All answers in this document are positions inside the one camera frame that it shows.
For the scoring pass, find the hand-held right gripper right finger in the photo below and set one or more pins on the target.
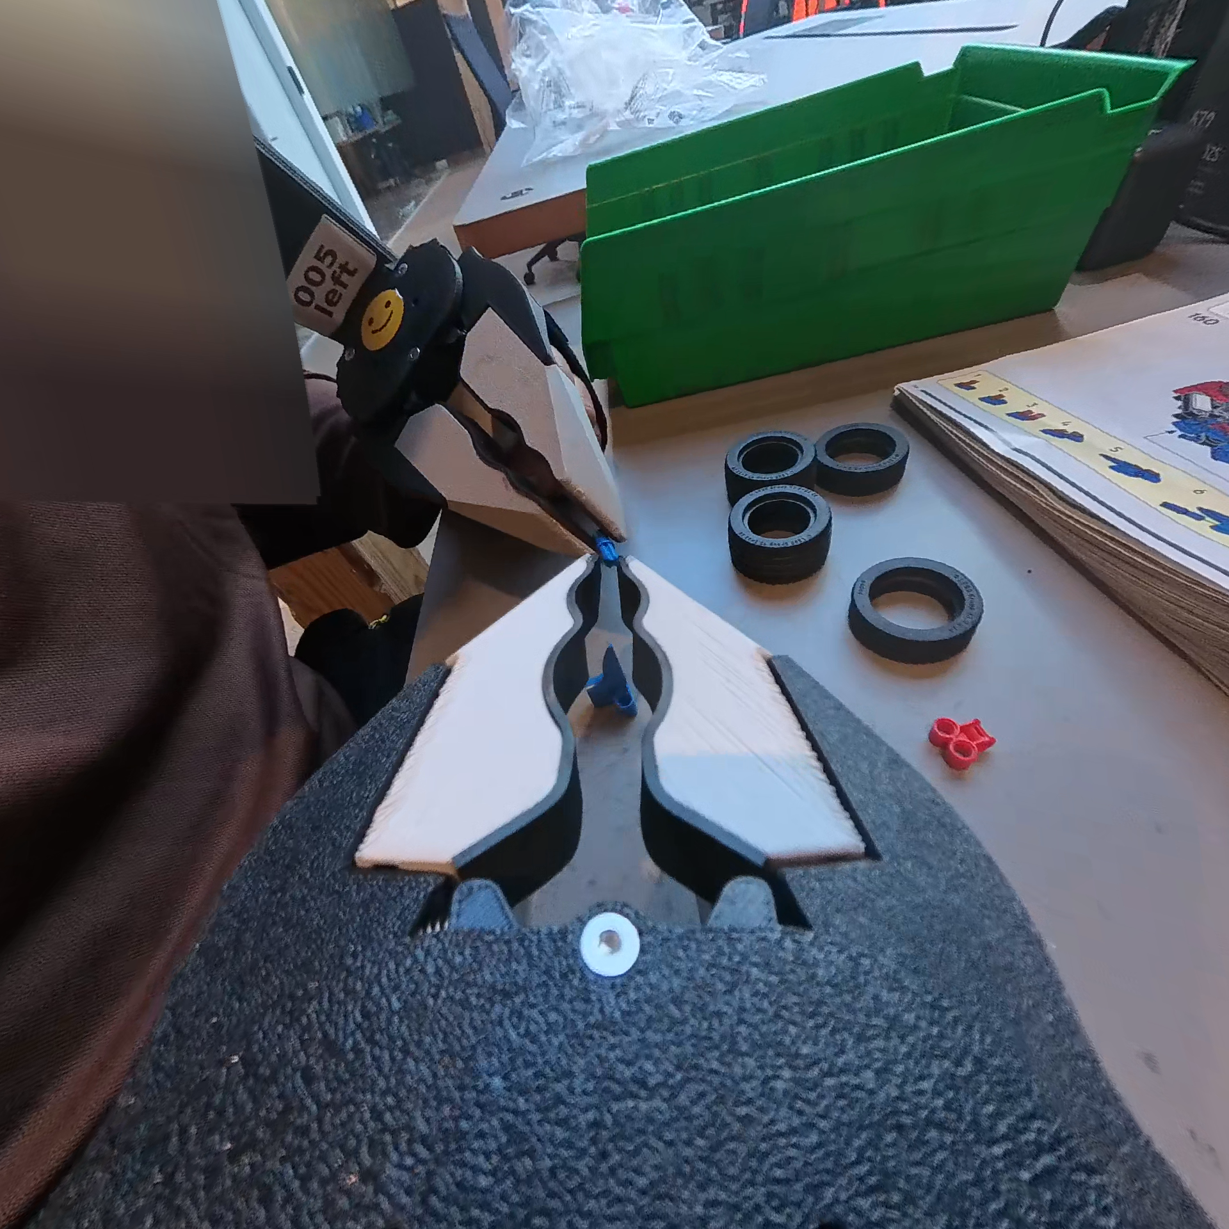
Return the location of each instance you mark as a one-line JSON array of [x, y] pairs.
[[759, 768]]

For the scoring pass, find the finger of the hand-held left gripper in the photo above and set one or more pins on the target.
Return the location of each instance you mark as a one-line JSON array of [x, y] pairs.
[[462, 470], [538, 413]]

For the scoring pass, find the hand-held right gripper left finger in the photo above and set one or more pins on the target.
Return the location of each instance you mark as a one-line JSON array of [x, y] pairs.
[[471, 768]]

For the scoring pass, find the small blue pin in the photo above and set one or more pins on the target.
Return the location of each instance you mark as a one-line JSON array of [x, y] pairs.
[[608, 549]]

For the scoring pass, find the blue pointed brick assembly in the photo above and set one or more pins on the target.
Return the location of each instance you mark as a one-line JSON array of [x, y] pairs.
[[608, 694]]

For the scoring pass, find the small red connector brick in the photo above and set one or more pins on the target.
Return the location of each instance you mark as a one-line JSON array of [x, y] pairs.
[[956, 743]]

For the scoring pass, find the person's left forearm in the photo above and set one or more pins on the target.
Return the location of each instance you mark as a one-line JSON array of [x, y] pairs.
[[384, 509]]

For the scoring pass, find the grey desk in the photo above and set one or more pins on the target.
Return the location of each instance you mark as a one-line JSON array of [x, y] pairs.
[[1057, 863]]

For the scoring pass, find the wooden furniture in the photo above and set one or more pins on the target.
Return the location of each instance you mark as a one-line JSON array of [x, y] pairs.
[[327, 577]]

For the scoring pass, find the narrow black rubber tyre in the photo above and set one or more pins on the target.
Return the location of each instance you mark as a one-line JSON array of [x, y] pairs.
[[893, 470], [870, 634]]

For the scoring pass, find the white table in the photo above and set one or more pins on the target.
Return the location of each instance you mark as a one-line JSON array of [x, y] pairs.
[[538, 181]]

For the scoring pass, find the wide black rubber tyre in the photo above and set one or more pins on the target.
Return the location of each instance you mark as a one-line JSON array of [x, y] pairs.
[[744, 556], [740, 476]]

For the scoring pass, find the green plastic bin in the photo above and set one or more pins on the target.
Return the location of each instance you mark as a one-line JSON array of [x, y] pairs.
[[817, 259]]

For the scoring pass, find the clear plastic sheet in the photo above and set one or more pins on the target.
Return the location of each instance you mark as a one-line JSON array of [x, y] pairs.
[[624, 76]]

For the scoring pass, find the person's brown shirt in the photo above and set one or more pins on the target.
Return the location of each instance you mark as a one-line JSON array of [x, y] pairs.
[[125, 768]]

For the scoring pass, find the open instruction book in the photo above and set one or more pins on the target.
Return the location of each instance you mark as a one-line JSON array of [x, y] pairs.
[[1104, 432]]

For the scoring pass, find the beige wooden table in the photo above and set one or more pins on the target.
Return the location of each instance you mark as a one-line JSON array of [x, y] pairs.
[[1133, 278]]

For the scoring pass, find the printed toy car box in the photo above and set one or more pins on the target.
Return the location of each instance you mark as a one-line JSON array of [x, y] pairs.
[[1182, 143]]

